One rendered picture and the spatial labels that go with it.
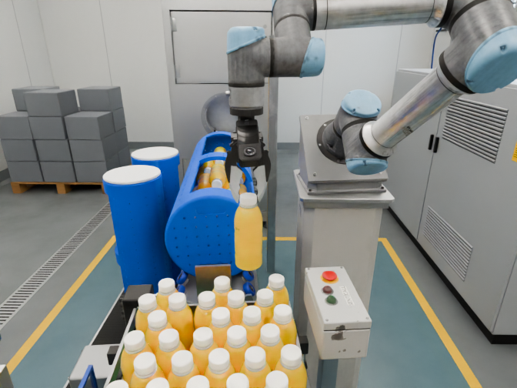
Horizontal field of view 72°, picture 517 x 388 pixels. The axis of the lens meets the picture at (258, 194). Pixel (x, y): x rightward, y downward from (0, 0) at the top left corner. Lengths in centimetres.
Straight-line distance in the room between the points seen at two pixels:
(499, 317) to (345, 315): 180
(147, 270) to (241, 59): 146
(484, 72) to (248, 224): 56
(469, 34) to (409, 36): 556
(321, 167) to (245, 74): 61
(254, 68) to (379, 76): 561
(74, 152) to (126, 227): 288
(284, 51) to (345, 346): 61
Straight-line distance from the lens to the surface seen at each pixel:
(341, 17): 85
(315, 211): 125
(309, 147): 128
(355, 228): 130
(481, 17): 87
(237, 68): 73
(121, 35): 642
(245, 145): 70
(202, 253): 109
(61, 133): 467
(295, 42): 75
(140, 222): 186
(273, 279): 91
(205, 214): 103
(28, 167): 502
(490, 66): 84
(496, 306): 249
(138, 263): 197
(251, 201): 79
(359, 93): 117
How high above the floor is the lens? 161
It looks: 22 degrees down
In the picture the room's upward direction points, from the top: straight up
